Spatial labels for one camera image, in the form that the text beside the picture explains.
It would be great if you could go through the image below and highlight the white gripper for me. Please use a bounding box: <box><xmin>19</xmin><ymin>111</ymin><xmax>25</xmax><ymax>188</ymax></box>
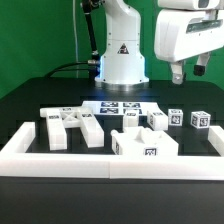
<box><xmin>154</xmin><ymin>9</ymin><xmax>224</xmax><ymax>84</ymax></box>

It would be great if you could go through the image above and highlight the white chair seat part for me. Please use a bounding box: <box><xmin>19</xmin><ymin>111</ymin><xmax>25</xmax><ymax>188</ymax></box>
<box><xmin>111</xmin><ymin>126</ymin><xmax>179</xmax><ymax>157</ymax></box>

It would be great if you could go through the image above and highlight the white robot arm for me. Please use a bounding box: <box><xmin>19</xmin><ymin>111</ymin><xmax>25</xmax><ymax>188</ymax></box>
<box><xmin>81</xmin><ymin>0</ymin><xmax>224</xmax><ymax>89</ymax></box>

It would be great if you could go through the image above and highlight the white tagged cube left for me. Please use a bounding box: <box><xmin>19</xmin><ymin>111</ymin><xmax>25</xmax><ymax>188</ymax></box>
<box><xmin>168</xmin><ymin>109</ymin><xmax>183</xmax><ymax>126</ymax></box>

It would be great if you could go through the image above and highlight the white tagged cube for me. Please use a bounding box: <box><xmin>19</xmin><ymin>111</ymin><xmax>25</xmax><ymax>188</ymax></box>
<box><xmin>190</xmin><ymin>111</ymin><xmax>211</xmax><ymax>129</ymax></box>
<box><xmin>168</xmin><ymin>109</ymin><xmax>183</xmax><ymax>126</ymax></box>

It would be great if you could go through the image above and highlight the white tagged cube right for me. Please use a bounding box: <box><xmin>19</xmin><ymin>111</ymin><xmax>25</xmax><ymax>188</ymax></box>
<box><xmin>190</xmin><ymin>111</ymin><xmax>211</xmax><ymax>129</ymax></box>

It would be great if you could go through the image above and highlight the white marker sheet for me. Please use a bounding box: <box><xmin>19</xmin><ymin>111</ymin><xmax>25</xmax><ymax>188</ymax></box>
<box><xmin>82</xmin><ymin>101</ymin><xmax>159</xmax><ymax>116</ymax></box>

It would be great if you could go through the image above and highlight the black cable bundle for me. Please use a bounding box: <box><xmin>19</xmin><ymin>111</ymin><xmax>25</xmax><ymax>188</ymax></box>
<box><xmin>43</xmin><ymin>61</ymin><xmax>101</xmax><ymax>80</ymax></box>

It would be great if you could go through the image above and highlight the grey thin cable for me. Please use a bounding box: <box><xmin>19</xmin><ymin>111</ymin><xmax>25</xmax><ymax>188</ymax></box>
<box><xmin>72</xmin><ymin>0</ymin><xmax>81</xmax><ymax>79</ymax></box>

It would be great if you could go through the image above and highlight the white chair back frame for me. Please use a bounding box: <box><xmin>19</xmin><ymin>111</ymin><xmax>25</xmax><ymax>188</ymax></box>
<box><xmin>40</xmin><ymin>107</ymin><xmax>104</xmax><ymax>151</ymax></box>

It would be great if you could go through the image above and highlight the white U-shaped fence frame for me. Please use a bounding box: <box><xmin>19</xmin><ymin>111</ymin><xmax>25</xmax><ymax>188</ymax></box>
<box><xmin>0</xmin><ymin>122</ymin><xmax>224</xmax><ymax>181</ymax></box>

